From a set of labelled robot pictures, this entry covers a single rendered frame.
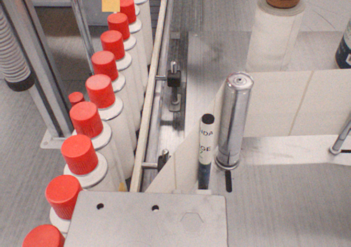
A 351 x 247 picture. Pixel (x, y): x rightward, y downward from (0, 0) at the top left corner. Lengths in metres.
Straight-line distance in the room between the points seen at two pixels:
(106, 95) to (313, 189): 0.37
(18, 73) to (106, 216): 0.26
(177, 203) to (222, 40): 0.66
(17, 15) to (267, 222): 0.48
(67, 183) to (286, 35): 0.46
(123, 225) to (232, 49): 0.65
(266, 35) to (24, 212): 0.54
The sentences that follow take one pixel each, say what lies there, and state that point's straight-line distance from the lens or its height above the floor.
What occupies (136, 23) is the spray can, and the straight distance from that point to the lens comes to 0.60.
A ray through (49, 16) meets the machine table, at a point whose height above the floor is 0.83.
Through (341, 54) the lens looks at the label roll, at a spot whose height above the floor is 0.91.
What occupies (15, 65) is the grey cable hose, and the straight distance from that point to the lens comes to 0.44.
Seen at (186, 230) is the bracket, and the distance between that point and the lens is 0.23.
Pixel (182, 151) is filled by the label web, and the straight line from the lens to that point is 0.39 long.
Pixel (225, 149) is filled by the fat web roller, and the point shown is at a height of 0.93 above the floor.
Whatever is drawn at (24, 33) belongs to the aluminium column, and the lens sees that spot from 0.55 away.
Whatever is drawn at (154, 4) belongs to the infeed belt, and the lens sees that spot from 1.02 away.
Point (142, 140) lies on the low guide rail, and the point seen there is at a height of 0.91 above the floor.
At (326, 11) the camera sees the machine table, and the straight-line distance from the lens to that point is 1.14.
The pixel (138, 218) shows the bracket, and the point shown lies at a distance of 0.24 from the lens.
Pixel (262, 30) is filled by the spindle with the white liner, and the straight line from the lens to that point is 0.63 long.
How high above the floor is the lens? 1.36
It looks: 48 degrees down
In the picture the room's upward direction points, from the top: 2 degrees counter-clockwise
